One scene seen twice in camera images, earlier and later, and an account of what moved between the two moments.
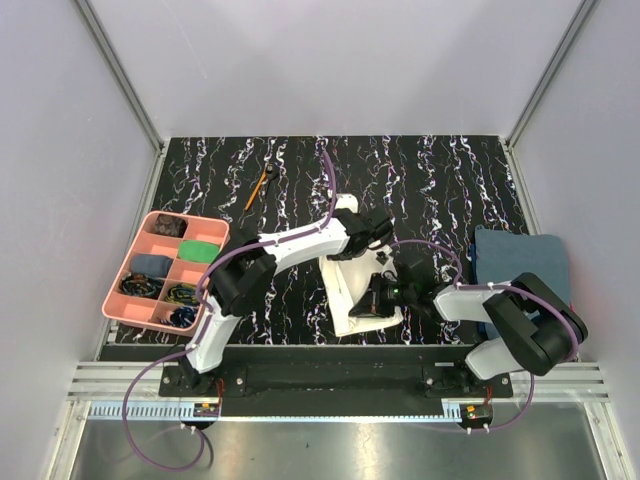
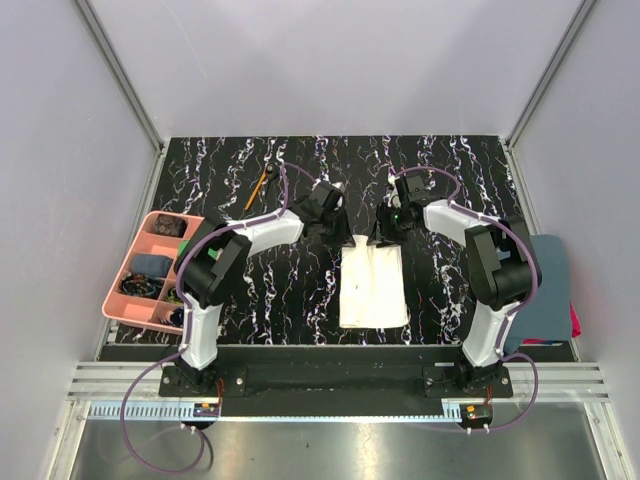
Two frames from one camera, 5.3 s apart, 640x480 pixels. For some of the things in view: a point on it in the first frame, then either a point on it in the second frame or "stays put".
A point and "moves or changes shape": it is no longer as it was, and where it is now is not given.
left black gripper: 337,256 -> 344,237
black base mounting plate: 327,380 stays put
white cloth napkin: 348,281 moves or changes shape
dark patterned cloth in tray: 170,225 stays put
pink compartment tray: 158,283 stays put
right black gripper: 371,304 -> 381,234
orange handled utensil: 255,191 stays put
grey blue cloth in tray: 151,265 stays put
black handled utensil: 271,173 stays put
